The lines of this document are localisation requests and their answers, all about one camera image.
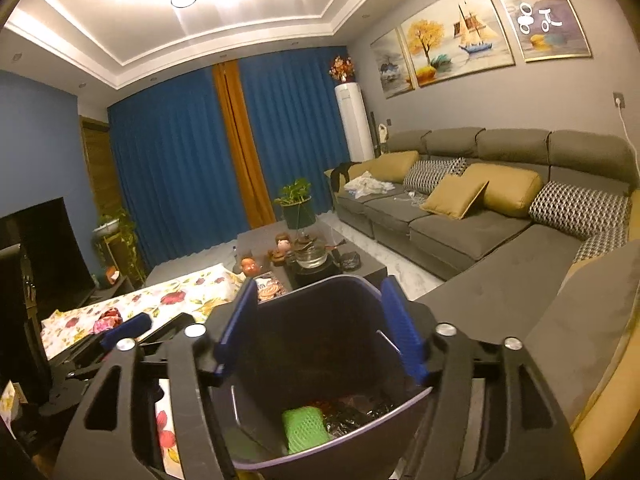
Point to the glass teapot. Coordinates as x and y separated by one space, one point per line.
311 256

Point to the green foam net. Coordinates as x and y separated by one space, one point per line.
305 427

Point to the trailing plant on stand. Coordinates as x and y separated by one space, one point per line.
120 240

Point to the wall socket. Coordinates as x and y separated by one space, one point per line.
619 100

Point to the dark grey plastic bin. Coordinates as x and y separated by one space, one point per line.
310 350

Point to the artificial flower bouquet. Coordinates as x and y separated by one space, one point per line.
343 69

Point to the black plastic bag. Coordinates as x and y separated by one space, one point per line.
360 415

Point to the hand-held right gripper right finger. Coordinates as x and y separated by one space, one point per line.
402 335

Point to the white standing air conditioner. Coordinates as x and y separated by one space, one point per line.
355 122

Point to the white clothes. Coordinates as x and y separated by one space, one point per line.
370 184

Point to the wooden door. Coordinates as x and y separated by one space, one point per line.
100 160

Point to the yellow bolster cushion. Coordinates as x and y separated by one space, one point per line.
390 165
515 185

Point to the pink plastic bag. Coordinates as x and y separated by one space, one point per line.
107 321

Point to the small landscape painting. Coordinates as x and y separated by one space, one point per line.
392 65

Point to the purple framed painting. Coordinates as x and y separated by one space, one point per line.
540 10

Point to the yellow square pillow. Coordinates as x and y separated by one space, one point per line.
452 197

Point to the potted plant in dark pot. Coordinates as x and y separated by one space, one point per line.
297 207

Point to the reddish ceramic figurine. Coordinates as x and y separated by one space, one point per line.
249 265

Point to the large sailboat painting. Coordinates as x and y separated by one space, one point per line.
455 35

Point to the grey sectional sofa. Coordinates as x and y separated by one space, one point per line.
465 240

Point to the black television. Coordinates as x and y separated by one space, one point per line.
45 255

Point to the large grey pillow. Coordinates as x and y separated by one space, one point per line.
585 340

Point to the black electric tea stove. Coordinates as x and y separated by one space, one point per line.
320 274

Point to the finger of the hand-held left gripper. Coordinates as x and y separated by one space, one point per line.
167 327
125 329

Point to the orange curtain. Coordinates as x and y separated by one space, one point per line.
242 145

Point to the black cloth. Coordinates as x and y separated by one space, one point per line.
340 172

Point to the black white patterned pillow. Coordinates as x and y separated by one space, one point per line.
432 175
575 210

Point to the blue curtain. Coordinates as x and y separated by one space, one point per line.
170 170
295 120

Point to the dark ashtray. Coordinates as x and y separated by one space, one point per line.
348 260

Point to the white handheld vacuum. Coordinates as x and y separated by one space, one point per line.
383 132

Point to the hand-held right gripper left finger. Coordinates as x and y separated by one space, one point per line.
237 325

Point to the dark coffee table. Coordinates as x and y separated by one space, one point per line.
255 242

